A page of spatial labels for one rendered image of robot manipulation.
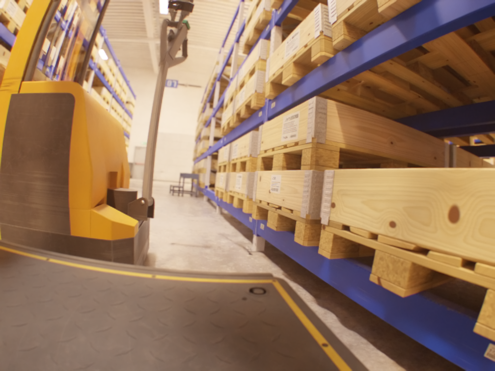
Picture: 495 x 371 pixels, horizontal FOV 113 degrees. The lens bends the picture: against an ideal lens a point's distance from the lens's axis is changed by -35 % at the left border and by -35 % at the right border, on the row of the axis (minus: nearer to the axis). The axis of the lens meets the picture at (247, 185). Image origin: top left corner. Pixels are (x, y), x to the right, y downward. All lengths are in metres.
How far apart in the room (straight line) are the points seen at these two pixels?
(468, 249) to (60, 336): 0.70
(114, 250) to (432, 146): 1.87
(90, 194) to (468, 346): 1.28
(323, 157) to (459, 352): 0.92
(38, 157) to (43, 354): 0.91
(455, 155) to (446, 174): 1.48
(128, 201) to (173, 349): 1.08
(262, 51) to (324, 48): 1.14
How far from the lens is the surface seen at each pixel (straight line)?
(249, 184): 2.03
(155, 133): 1.32
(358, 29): 1.24
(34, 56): 1.38
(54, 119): 1.12
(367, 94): 1.85
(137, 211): 1.30
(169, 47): 1.43
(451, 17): 0.85
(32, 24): 1.50
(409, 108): 2.21
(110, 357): 0.30
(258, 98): 2.17
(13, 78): 1.39
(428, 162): 1.76
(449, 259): 0.64
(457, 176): 0.63
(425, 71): 1.54
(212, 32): 13.35
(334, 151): 1.18
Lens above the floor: 0.55
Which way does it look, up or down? 1 degrees down
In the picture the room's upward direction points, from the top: 5 degrees clockwise
